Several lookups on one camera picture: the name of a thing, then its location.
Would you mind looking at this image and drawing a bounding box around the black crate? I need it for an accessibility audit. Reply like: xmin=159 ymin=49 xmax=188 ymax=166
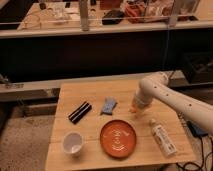
xmin=181 ymin=52 xmax=213 ymax=83

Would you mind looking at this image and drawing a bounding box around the white bottle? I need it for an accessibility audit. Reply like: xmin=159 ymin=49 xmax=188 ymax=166
xmin=149 ymin=119 xmax=177 ymax=157

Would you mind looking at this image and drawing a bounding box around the black bag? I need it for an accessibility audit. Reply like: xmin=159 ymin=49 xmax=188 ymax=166
xmin=102 ymin=10 xmax=124 ymax=25

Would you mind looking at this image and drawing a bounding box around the black cable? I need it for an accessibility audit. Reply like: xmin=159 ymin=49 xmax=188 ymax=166
xmin=175 ymin=133 xmax=213 ymax=171

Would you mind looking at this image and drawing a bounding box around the blue crumpled cloth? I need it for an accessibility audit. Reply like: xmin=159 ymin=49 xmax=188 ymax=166
xmin=101 ymin=97 xmax=117 ymax=115

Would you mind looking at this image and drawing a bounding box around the white cup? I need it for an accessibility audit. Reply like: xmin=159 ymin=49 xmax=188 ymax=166
xmin=62 ymin=132 xmax=83 ymax=156

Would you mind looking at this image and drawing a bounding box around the orange red bag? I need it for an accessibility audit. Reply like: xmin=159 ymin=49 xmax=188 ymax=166
xmin=125 ymin=4 xmax=145 ymax=23

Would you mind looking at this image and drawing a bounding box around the orange ceramic bowl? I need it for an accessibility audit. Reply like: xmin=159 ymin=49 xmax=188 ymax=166
xmin=100 ymin=120 xmax=137 ymax=158

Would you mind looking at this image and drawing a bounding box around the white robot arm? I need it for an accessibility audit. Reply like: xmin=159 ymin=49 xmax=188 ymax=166
xmin=132 ymin=72 xmax=213 ymax=135

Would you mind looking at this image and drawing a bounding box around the grey metal post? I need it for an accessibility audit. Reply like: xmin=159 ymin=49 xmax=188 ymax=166
xmin=79 ymin=0 xmax=89 ymax=31

